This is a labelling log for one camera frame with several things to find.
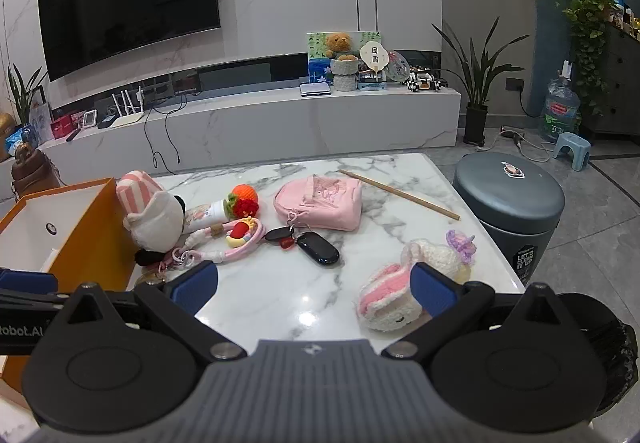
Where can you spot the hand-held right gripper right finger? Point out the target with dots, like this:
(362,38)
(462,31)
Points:
(432,295)

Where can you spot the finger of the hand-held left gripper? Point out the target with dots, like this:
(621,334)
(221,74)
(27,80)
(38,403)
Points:
(25,281)

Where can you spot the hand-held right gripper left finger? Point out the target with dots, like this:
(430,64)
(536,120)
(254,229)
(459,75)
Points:
(192,284)

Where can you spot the white pink knitted pouch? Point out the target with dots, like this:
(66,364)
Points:
(385,298)

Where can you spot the small white printed packet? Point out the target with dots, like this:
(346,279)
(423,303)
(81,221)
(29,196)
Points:
(205,214)

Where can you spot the white plush toy striped hat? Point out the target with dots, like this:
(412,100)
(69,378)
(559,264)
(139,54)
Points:
(155,223)

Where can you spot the orange cardboard box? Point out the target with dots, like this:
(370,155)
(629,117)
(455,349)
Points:
(95,233)

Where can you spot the black car key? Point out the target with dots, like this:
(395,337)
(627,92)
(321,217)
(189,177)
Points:
(317,248)

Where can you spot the pink fabric pouch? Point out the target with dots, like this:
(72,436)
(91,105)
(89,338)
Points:
(325,203)

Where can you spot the white marble desktop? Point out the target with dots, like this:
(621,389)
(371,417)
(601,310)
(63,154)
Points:
(310,293)

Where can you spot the small black key fob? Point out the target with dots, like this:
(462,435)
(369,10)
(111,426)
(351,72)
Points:
(277,235)

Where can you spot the wooden chopstick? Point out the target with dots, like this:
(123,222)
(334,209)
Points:
(400,194)

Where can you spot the brown water bottle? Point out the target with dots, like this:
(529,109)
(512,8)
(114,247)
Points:
(32,173)

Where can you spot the dark grey round stool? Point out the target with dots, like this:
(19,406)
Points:
(505,203)

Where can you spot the blue snack bag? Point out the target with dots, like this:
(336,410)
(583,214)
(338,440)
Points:
(20,138)

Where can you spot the gold vase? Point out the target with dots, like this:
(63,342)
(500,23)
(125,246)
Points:
(4,133)

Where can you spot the black remote control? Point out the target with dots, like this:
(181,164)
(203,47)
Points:
(73,135)

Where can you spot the red box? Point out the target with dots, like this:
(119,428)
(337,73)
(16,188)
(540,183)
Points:
(62,127)

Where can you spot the white framed picture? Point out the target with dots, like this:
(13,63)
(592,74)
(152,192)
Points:
(44,120)

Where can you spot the small white desk clock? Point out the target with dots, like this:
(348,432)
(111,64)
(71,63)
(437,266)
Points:
(90,119)

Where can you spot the white router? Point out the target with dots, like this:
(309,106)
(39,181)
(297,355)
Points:
(127,119)

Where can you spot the tall leafy potted plant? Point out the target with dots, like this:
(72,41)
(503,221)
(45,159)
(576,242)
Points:
(475,123)

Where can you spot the flat black device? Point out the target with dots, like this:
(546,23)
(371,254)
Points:
(107,122)

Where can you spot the slim green potted plant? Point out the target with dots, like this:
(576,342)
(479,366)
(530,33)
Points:
(22,98)

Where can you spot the white marble TV cabinet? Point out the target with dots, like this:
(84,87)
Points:
(300,128)

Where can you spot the small blue plastic stool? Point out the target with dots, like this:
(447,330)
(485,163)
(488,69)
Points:
(572,143)

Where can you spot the black white toy car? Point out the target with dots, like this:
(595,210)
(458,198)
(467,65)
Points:
(425,83)

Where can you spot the blue printed box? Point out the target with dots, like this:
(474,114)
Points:
(372,83)

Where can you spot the blue water jug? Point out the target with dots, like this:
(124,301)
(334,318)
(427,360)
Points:
(560,108)

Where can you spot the grey tablet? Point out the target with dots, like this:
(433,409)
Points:
(315,89)

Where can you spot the round printed fan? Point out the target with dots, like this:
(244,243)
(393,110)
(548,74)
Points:
(397,65)

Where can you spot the white paper fan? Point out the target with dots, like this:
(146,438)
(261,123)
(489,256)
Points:
(374,54)

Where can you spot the green blue painting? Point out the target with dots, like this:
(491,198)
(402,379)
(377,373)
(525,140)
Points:
(316,53)

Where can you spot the brown teddy bear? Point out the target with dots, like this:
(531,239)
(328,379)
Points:
(340,43)

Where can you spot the dark drawer cabinet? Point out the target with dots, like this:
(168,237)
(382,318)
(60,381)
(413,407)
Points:
(622,83)

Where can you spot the green ivy plant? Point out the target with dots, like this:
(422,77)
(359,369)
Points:
(590,8)

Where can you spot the bottles on cabinet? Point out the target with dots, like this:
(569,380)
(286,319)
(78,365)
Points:
(622,10)

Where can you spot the wall socket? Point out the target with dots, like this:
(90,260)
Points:
(514,84)

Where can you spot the black wall television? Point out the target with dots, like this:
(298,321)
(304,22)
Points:
(130,3)

